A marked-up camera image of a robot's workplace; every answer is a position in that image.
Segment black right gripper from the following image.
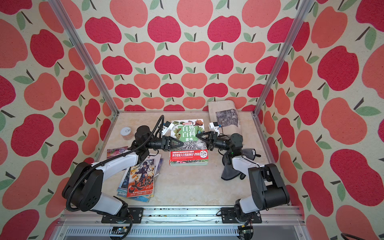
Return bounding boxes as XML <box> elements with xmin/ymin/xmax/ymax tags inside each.
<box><xmin>196</xmin><ymin>133</ymin><xmax>231</xmax><ymax>155</ymax></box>

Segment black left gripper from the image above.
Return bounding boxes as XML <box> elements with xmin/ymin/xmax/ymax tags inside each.
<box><xmin>144</xmin><ymin>137</ymin><xmax>184</xmax><ymax>152</ymax></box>

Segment red green cover book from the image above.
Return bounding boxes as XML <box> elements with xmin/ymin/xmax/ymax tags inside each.
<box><xmin>169</xmin><ymin>119</ymin><xmax>209</xmax><ymax>166</ymax></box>

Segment blue robot sunflower magazine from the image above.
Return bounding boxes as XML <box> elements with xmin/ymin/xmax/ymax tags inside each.
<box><xmin>116</xmin><ymin>158</ymin><xmax>164</xmax><ymax>203</ymax></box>

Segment grey green microfibre cloth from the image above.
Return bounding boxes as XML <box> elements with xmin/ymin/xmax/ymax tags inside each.
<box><xmin>221</xmin><ymin>149</ymin><xmax>260</xmax><ymax>181</ymax></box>

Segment red black manga book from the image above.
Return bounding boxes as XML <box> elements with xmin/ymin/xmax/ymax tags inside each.
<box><xmin>127</xmin><ymin>159</ymin><xmax>155</xmax><ymax>198</ymax></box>

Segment white book with blue vortex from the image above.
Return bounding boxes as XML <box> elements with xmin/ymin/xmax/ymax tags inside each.
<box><xmin>119</xmin><ymin>153</ymin><xmax>163</xmax><ymax>196</ymax></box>

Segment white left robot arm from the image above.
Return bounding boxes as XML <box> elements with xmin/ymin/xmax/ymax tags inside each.
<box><xmin>62</xmin><ymin>126</ymin><xmax>184</xmax><ymax>220</ymax></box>

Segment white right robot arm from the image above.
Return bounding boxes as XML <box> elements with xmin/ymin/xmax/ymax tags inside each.
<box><xmin>197</xmin><ymin>131</ymin><xmax>290</xmax><ymax>223</ymax></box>

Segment cream printed canvas bag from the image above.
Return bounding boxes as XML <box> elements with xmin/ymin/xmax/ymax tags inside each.
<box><xmin>208</xmin><ymin>100</ymin><xmax>242</xmax><ymax>136</ymax></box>

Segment clear tape roll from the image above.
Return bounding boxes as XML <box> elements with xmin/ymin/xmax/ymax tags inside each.
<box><xmin>120</xmin><ymin>127</ymin><xmax>134</xmax><ymax>141</ymax></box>

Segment purple candy bag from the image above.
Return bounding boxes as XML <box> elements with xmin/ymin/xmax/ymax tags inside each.
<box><xmin>107</xmin><ymin>146</ymin><xmax>129</xmax><ymax>159</ymax></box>

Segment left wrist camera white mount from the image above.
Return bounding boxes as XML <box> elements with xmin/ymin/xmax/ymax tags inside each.
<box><xmin>162</xmin><ymin>121</ymin><xmax>174</xmax><ymax>136</ymax></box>

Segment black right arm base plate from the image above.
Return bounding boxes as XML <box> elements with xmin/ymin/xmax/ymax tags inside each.
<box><xmin>217</xmin><ymin>207</ymin><xmax>262</xmax><ymax>224</ymax></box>

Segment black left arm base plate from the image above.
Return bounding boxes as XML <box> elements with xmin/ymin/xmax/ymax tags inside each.
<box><xmin>101</xmin><ymin>207</ymin><xmax>144</xmax><ymax>224</ymax></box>

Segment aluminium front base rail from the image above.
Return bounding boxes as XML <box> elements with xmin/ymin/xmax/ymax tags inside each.
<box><xmin>50</xmin><ymin>206</ymin><xmax>310</xmax><ymax>240</ymax></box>

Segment right rear aluminium corner post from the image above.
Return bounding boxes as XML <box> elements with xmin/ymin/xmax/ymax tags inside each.
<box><xmin>253</xmin><ymin>0</ymin><xmax>315</xmax><ymax>118</ymax></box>

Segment aluminium corner post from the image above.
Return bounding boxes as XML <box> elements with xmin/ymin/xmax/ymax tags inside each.
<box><xmin>48</xmin><ymin>0</ymin><xmax>120</xmax><ymax>116</ymax></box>
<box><xmin>253</xmin><ymin>0</ymin><xmax>315</xmax><ymax>118</ymax></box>

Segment left rear aluminium corner post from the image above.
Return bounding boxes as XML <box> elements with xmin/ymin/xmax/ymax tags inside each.
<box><xmin>48</xmin><ymin>0</ymin><xmax>120</xmax><ymax>116</ymax></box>

